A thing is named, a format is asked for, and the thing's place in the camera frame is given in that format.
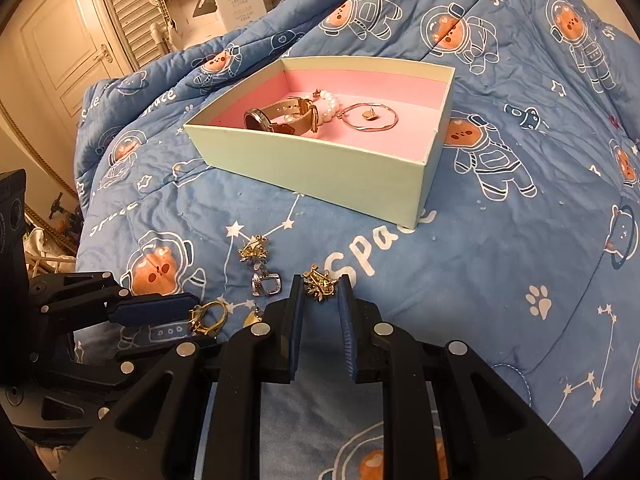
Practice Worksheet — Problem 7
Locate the cream panelled door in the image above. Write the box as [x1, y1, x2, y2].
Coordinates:
[0, 0, 132, 131]

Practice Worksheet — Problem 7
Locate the pale green pink-lined box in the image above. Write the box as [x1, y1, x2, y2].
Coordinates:
[186, 56, 456, 229]

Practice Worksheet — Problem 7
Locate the gold ring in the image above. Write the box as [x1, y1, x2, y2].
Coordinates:
[188, 300, 230, 338]

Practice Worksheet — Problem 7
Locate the gold starburst earring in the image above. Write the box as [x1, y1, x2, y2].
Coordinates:
[238, 235, 269, 266]
[303, 264, 337, 302]

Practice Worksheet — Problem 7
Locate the beige strap wristwatch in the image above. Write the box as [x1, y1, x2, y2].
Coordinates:
[243, 96, 320, 136]

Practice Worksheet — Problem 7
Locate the white pearl bracelet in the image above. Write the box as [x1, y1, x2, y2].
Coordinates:
[310, 88, 343, 124]

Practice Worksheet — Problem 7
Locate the white louvered closet door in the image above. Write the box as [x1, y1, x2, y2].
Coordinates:
[103, 0, 164, 70]

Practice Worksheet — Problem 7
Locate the white baby chair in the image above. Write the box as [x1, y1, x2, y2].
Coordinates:
[149, 0, 226, 54]

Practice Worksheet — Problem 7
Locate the rose gold bangle with charm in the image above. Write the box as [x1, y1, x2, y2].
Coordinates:
[335, 102, 399, 133]

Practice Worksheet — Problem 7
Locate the gold square charm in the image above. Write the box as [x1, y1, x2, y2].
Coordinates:
[243, 308, 264, 327]

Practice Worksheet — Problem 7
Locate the blue astronaut print quilt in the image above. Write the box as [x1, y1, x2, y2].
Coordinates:
[74, 0, 639, 471]

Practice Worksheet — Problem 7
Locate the silver ring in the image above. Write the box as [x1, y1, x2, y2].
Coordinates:
[249, 268, 284, 299]

